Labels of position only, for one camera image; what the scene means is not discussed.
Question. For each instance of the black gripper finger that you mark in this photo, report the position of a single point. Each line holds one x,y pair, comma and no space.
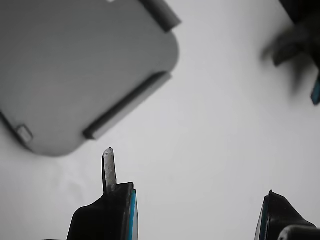
277,220

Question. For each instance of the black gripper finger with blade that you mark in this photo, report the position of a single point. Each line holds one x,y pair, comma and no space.
107,217

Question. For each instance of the gray 3D printed tray box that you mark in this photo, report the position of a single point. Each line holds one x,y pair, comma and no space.
75,75

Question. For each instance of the black camera module with board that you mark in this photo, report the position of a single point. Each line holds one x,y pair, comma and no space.
295,45

